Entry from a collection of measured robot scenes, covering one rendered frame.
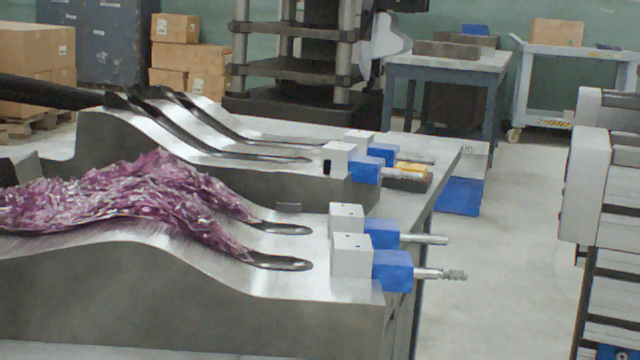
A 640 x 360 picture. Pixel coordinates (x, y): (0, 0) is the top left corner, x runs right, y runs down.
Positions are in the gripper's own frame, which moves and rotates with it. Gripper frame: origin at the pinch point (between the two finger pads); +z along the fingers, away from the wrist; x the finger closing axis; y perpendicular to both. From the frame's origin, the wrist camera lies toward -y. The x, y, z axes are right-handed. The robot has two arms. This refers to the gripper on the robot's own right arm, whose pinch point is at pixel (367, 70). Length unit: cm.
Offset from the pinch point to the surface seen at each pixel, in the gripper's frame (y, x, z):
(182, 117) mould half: -25.8, -5.4, 9.1
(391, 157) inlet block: 5.0, -2.0, 11.6
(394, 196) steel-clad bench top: 3.7, 12.2, 20.9
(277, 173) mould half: -6.6, -17.6, 12.4
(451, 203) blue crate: -11, 300, 94
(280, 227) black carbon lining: -2.1, -28.6, 15.8
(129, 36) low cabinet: -375, 580, 41
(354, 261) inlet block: 9.2, -40.6, 13.9
